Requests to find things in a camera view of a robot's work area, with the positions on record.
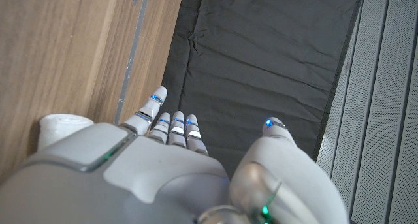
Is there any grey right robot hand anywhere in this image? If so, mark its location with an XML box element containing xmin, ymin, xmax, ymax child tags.
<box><xmin>0</xmin><ymin>86</ymin><xmax>350</xmax><ymax>224</ymax></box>

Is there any white cylindrical object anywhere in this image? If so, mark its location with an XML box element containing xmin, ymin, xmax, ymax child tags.
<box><xmin>37</xmin><ymin>114</ymin><xmax>95</xmax><ymax>152</ymax></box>

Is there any wooden table panel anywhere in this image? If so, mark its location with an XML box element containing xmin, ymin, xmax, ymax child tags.
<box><xmin>113</xmin><ymin>0</ymin><xmax>152</xmax><ymax>125</ymax></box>

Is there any black backdrop curtain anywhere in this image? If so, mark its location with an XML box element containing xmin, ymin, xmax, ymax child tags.
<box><xmin>161</xmin><ymin>0</ymin><xmax>366</xmax><ymax>179</ymax></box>

